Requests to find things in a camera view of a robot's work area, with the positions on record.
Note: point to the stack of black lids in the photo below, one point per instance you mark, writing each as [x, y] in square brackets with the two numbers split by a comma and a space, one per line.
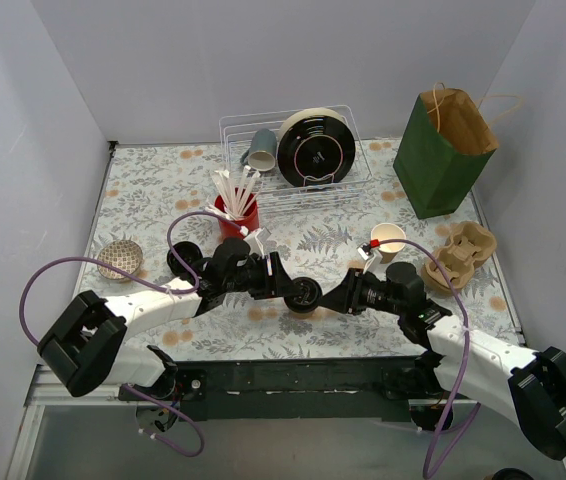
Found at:
[188, 251]

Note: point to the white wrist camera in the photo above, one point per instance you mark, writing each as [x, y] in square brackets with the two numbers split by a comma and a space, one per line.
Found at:
[256, 240]
[370, 254]

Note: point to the brown paper coffee cup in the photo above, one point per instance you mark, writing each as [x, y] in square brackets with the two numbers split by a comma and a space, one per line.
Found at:
[303, 314]

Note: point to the patterned small bowl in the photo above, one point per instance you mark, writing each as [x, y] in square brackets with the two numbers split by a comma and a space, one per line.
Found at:
[125, 255]

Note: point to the grey ceramic mug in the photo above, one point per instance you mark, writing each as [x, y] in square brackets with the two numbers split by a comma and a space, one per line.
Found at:
[261, 154]

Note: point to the red ribbed straw holder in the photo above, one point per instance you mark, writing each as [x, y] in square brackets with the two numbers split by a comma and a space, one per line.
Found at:
[250, 220]

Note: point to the white wrapped straw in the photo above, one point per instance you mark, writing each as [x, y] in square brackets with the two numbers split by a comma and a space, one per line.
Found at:
[223, 192]
[212, 209]
[247, 183]
[237, 188]

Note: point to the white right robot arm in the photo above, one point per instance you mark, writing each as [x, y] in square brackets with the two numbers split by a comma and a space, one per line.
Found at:
[525, 386]

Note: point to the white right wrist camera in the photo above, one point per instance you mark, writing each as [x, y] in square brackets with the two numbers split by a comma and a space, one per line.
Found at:
[370, 254]

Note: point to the black plastic cup lid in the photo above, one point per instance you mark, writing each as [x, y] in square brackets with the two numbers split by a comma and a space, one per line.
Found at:
[307, 296]

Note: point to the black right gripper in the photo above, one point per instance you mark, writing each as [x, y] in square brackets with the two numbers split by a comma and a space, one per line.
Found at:
[353, 291]

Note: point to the black round plate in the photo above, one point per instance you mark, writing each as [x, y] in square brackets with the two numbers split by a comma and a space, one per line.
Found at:
[315, 147]

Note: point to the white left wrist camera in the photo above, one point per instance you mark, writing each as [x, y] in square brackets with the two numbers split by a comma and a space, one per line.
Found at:
[256, 240]

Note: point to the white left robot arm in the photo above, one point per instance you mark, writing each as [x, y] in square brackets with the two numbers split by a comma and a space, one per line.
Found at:
[87, 345]

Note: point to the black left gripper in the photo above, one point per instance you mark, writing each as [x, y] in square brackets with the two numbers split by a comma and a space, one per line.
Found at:
[271, 276]

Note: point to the green paper bag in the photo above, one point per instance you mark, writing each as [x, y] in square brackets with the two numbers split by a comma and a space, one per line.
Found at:
[444, 149]

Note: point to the cardboard cup carrier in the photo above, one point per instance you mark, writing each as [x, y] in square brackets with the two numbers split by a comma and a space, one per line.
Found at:
[466, 249]

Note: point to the white wire dish rack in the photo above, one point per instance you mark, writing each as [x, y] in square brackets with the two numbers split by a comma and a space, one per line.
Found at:
[276, 195]

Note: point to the brown paper cup stack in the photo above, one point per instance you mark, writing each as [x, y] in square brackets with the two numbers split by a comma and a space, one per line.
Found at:
[391, 238]

